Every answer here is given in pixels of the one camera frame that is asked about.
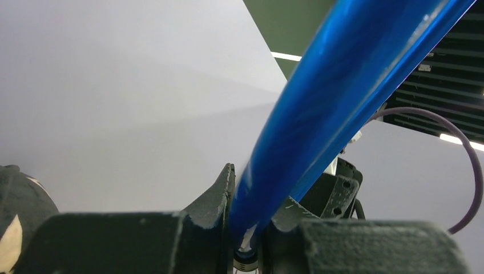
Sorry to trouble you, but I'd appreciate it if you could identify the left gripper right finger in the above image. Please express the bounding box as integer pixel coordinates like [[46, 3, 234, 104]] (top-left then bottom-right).
[[261, 198, 469, 273]]

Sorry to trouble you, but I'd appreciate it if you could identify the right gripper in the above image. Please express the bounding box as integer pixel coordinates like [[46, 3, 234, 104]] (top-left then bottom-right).
[[299, 158, 363, 219]]

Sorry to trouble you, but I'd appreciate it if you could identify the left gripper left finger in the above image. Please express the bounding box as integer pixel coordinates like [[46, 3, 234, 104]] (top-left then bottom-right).
[[15, 163, 235, 273]]

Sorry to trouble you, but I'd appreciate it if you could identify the blue cable lock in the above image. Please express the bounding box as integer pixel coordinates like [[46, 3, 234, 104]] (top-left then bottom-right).
[[228, 1, 473, 261]]

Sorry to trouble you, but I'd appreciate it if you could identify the black pillow with cream flowers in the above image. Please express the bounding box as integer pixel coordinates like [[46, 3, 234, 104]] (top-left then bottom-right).
[[1, 165, 59, 273]]

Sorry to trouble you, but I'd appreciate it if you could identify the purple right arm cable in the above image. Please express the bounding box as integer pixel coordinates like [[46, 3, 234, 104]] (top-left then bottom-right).
[[366, 106, 484, 235]]

